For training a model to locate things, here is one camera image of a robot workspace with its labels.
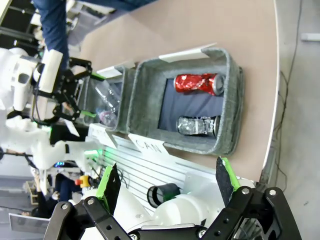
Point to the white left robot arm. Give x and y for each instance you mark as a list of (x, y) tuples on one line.
[(20, 72)]

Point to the black shelf rack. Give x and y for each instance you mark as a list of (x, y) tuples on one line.
[(17, 25)]

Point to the white bar on floor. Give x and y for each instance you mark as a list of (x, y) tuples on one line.
[(311, 37)]

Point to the grey monitor screen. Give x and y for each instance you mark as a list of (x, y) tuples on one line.
[(27, 222)]

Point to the seated person in dark clothes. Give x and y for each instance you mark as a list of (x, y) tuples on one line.
[(60, 192)]

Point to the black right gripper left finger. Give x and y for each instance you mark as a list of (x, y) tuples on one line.
[(100, 217)]

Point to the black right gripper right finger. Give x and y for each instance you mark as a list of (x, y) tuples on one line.
[(250, 215)]

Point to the slotted aluminium base plate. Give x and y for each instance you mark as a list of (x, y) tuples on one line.
[(140, 170)]

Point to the small white tilted card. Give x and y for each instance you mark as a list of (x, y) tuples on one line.
[(73, 128)]

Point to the red and yellow stop button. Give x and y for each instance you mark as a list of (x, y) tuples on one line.
[(83, 181)]

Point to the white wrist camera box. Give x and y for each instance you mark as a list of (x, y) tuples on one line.
[(50, 71)]

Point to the white card reading can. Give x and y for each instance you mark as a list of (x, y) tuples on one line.
[(150, 146)]

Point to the clear plastic bottle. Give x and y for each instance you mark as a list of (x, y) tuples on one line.
[(107, 96)]

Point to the grey felt basket for cans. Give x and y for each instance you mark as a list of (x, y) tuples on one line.
[(232, 100)]

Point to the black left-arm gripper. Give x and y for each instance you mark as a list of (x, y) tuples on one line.
[(70, 86)]

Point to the person in denim clothes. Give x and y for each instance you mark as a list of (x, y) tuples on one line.
[(53, 27)]

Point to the grey felt basket for plastic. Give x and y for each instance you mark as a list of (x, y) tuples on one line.
[(127, 100)]

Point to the red crumpled drink can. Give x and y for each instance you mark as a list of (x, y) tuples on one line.
[(197, 83)]

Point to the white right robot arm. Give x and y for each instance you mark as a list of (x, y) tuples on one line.
[(185, 207)]

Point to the silver patterned drink can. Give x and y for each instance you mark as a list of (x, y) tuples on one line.
[(197, 126)]

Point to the black round cap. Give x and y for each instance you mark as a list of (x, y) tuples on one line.
[(162, 195)]

